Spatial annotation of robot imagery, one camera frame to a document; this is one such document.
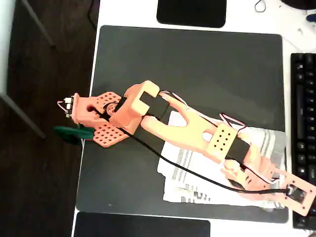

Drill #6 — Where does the white striped dish towel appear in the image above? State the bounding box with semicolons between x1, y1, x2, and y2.
157;111;287;210

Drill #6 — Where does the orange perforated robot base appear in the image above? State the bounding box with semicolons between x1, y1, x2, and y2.
73;91;131;148

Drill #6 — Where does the black keyboard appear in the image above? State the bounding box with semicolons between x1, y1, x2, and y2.
290;52;316;230

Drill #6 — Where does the black mouse pad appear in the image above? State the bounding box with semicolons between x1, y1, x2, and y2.
156;0;227;28
73;211;211;237

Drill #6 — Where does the large dark grey desk mat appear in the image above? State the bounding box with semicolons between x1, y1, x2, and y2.
75;24;289;224

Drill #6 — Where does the green table clamp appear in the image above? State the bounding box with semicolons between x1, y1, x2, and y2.
53;125;96;146

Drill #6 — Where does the dark rounded object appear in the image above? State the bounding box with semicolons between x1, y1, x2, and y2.
280;0;316;10

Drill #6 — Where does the robot controller board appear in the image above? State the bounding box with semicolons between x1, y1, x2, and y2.
57;95;75;117

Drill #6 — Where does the grey metal bar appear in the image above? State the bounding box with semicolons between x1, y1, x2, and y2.
0;93;47;139
21;0;55;47

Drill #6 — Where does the white furniture panel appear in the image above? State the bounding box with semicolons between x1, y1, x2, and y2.
0;0;16;96

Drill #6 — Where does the black camera cable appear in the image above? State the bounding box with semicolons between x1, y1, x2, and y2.
95;110;293;196

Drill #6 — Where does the red white servo wire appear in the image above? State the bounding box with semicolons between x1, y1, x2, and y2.
243;167;273;185
219;113;245;129

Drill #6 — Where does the orange framed wrist camera mount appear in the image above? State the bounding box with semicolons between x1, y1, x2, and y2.
270;167;316;217

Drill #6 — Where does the thin black wire loop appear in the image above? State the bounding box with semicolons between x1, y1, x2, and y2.
254;0;269;13

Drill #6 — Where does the black floor cable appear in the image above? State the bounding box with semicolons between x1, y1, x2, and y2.
88;0;99;28

